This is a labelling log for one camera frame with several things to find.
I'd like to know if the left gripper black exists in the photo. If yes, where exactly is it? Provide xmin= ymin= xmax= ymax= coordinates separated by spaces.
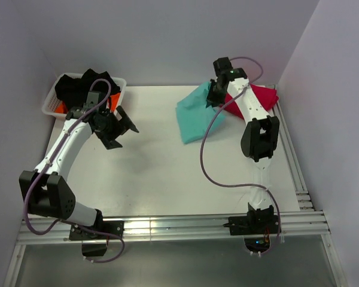
xmin=95 ymin=106 xmax=138 ymax=149

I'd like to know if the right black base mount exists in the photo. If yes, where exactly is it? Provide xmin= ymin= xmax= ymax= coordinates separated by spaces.
xmin=223 ymin=204 xmax=281 ymax=257

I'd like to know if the teal t-shirt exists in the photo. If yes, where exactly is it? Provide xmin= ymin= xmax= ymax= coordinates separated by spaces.
xmin=175 ymin=81 xmax=217 ymax=144

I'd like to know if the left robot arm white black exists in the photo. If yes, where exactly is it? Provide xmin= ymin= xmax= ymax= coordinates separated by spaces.
xmin=19 ymin=91 xmax=138 ymax=239

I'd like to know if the folded red t-shirt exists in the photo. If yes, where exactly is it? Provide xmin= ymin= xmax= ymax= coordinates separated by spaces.
xmin=224 ymin=84 xmax=279 ymax=119

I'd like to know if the black t-shirt in basket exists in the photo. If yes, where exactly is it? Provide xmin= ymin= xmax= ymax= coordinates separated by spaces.
xmin=54 ymin=69 xmax=121 ymax=110

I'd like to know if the aluminium front rail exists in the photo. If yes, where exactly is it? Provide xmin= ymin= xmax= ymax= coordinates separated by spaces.
xmin=16 ymin=211 xmax=330 ymax=245

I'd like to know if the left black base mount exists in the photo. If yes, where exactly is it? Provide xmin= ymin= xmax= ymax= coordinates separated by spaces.
xmin=68 ymin=220 xmax=125 ymax=263

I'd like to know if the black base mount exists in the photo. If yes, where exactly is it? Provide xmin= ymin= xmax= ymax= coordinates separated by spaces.
xmin=223 ymin=204 xmax=281 ymax=257
xmin=68 ymin=220 xmax=125 ymax=263

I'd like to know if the orange t-shirt in basket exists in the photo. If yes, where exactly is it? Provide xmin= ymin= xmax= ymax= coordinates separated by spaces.
xmin=54 ymin=93 xmax=121 ymax=114

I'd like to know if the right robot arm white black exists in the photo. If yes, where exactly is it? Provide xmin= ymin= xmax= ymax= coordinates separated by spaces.
xmin=200 ymin=57 xmax=280 ymax=233

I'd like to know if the aluminium right side rail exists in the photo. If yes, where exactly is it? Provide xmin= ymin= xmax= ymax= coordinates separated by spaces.
xmin=272 ymin=101 xmax=315 ymax=212

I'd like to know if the aluminium rail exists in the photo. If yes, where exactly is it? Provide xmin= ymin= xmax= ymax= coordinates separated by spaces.
xmin=272 ymin=101 xmax=315 ymax=212
xmin=16 ymin=211 xmax=330 ymax=245

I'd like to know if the white plastic basket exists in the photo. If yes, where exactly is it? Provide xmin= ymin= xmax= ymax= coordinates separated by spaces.
xmin=42 ymin=73 xmax=127 ymax=119

